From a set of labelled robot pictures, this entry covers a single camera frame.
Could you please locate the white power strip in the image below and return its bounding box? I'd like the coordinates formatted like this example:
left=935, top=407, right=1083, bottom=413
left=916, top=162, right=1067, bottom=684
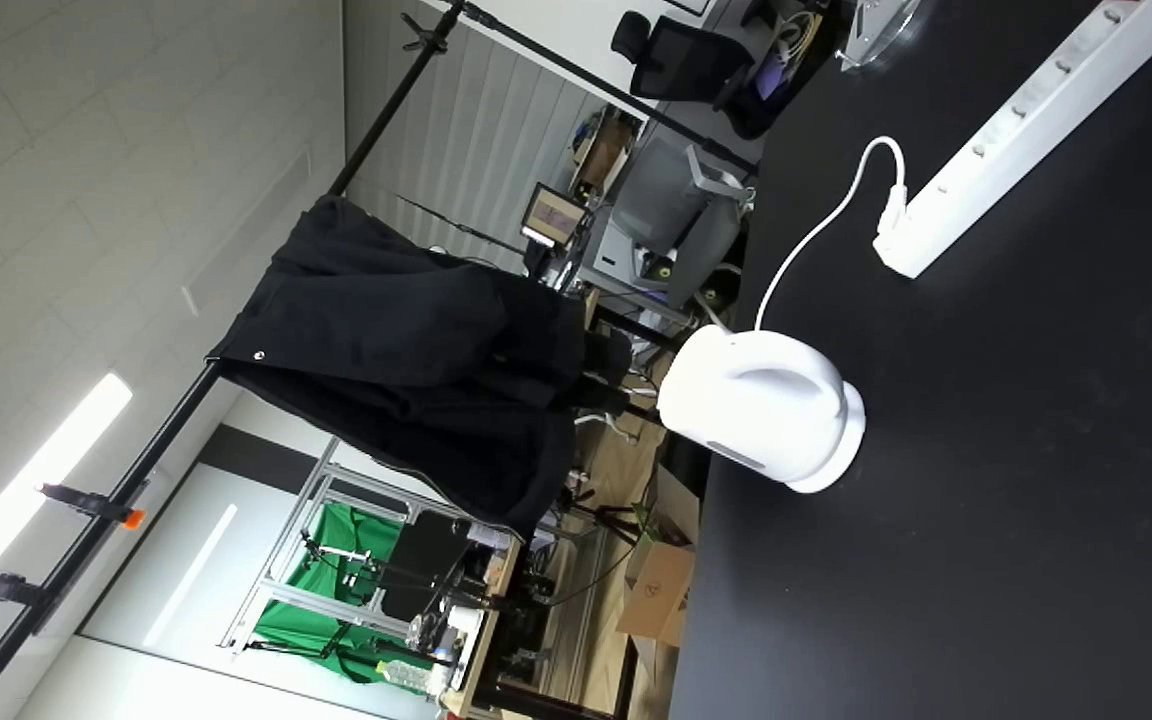
left=870, top=0, right=1152, bottom=284

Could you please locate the black backdrop cloth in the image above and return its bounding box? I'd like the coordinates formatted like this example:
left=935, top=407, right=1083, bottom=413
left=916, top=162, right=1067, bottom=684
left=207, top=192, right=637, bottom=537

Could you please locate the white rounded plastic housing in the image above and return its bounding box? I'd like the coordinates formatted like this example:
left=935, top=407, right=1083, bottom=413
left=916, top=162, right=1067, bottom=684
left=657, top=324, right=870, bottom=498

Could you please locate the grey machine cabinet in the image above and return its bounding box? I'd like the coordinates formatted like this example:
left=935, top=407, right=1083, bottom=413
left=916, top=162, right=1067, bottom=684
left=581, top=115, right=754, bottom=316

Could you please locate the brown cardboard box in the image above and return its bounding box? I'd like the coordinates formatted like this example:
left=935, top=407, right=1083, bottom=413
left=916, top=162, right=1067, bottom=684
left=616, top=537, right=701, bottom=653

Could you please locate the green cloth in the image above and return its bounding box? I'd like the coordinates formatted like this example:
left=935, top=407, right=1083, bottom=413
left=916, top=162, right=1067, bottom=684
left=252, top=494, right=440, bottom=684

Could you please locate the black crossbar pole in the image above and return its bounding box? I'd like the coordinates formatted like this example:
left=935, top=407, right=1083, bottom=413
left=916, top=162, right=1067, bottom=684
left=456, top=0, right=762, bottom=175

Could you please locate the black office chair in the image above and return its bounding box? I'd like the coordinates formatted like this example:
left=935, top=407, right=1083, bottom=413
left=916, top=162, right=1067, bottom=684
left=606, top=6, right=741, bottom=107

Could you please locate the clear plastic container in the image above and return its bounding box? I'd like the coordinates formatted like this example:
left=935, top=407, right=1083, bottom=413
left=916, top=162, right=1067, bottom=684
left=836, top=0, right=932, bottom=72

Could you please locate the black clamp with orange tip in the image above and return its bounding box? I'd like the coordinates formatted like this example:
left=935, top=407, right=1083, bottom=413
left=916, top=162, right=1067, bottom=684
left=40, top=479, right=151, bottom=537

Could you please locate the long ceiling light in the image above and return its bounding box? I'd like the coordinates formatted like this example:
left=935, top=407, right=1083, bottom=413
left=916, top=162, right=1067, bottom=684
left=0, top=371, right=134, bottom=635

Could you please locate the white corrugated wall panel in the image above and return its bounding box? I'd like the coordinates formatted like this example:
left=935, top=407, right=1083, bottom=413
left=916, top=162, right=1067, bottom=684
left=346, top=0, right=659, bottom=274

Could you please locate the aluminium frame rack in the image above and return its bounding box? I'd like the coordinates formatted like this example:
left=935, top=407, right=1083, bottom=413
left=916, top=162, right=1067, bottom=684
left=214, top=436, right=528, bottom=704

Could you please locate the white power cable with plug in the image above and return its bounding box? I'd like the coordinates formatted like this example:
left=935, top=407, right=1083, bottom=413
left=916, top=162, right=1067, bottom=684
left=749, top=132, right=916, bottom=337

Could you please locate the long black frame pole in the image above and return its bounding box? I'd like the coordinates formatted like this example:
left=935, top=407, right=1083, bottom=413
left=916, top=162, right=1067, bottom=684
left=0, top=0, right=472, bottom=720

